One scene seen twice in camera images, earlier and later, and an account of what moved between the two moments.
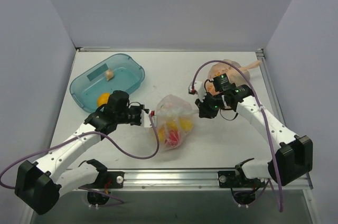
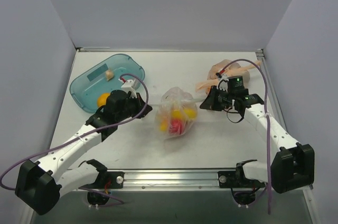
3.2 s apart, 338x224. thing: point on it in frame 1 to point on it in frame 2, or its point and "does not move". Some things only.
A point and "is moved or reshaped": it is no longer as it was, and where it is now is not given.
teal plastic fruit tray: [122, 72] does not move
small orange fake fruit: [103, 99] does not move
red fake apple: [173, 139] to [176, 126]
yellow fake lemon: [186, 124] to [190, 113]
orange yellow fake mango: [171, 125] to [176, 114]
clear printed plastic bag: [174, 119] is moved or reshaped
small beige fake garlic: [109, 75] does not move
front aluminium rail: [219, 179] does not move
